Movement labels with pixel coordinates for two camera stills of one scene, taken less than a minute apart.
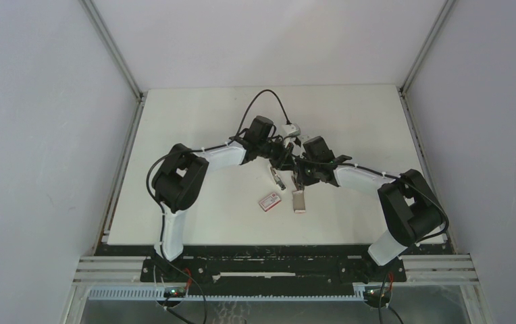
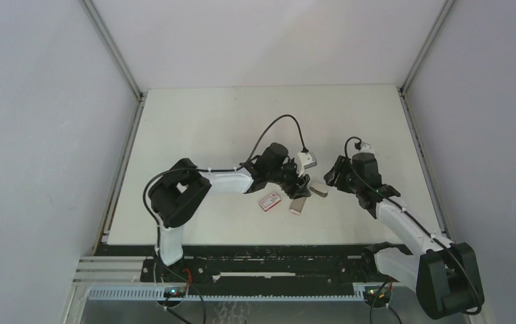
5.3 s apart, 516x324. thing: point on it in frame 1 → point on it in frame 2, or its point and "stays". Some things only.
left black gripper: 285,160 → 300,190
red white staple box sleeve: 269,202 stays
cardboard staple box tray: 298,202 stays
